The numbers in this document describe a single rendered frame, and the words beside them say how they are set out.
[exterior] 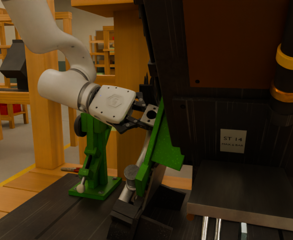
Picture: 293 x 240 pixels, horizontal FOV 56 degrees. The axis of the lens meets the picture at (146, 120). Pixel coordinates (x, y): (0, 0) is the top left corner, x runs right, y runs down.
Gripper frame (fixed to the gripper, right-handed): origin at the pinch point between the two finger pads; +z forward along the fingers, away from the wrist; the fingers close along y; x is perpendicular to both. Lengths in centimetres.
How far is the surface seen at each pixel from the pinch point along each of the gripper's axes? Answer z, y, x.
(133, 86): -14.9, 19.9, 17.9
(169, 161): 9.3, -10.3, -3.3
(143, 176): 5.2, -15.5, -2.7
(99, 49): -497, 619, 736
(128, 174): 1.4, -15.5, -0.3
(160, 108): 4.4, -3.3, -12.0
